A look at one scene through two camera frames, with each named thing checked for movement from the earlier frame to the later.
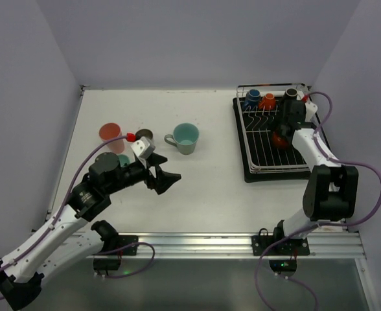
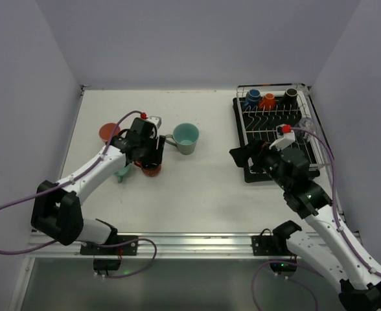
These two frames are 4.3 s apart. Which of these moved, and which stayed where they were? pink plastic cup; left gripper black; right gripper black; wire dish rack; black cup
Moved: right gripper black; left gripper black
Stayed: wire dish rack; pink plastic cup; black cup
